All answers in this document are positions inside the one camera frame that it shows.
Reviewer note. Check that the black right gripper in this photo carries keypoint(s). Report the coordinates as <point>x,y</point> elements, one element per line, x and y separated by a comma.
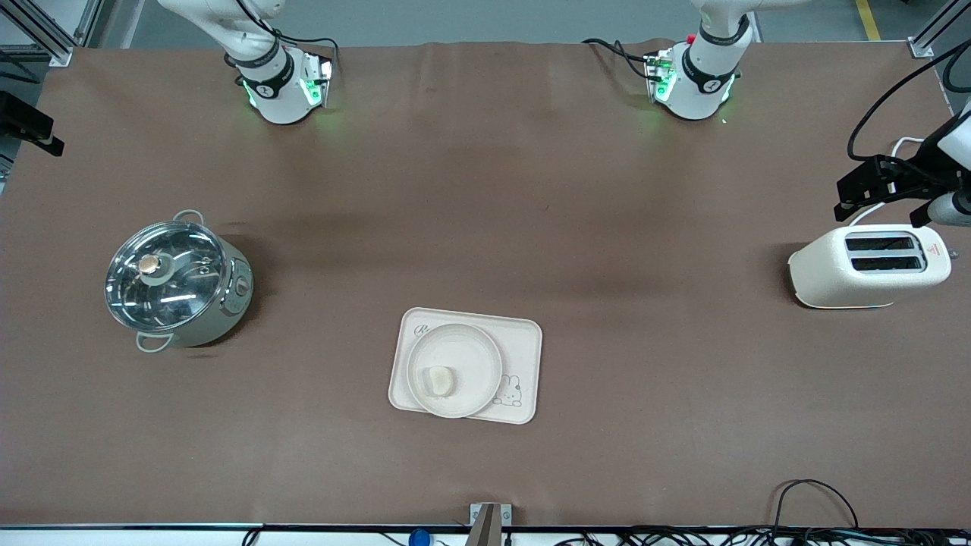
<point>23,121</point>

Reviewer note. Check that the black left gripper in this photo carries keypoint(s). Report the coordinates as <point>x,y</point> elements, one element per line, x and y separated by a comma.
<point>903,179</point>

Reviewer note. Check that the cream round plate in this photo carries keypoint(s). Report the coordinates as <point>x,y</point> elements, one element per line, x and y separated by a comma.
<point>470,356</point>

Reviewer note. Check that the white steamed bun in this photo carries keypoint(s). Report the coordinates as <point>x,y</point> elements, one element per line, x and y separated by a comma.
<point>438,381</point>

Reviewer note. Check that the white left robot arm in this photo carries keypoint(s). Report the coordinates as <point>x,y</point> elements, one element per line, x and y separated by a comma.
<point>702,80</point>

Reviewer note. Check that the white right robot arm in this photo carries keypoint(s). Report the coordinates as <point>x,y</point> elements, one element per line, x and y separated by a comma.
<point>277,83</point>

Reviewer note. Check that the cream two-slot toaster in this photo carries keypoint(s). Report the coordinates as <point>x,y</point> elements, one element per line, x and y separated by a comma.
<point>827,277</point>

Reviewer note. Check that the glass pot lid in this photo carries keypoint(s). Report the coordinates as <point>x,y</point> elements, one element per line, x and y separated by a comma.
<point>163,274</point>

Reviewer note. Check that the steel pot with glass lid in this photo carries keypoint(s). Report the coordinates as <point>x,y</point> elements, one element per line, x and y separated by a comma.
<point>220,303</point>

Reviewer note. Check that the cream rabbit print tray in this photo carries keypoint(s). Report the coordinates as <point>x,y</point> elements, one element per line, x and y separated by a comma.
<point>520,349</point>

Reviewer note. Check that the brown table mat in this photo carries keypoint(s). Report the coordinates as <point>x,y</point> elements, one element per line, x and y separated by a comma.
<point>485,189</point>

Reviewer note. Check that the blue round knob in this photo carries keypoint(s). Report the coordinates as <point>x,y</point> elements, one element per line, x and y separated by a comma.
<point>419,538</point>

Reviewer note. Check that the aluminium frame post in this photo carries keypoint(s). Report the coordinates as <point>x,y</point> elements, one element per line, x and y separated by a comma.
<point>45,34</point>
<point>933,34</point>

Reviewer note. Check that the grey metal camera bracket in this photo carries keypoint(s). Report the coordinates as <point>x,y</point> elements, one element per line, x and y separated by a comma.
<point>489,519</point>

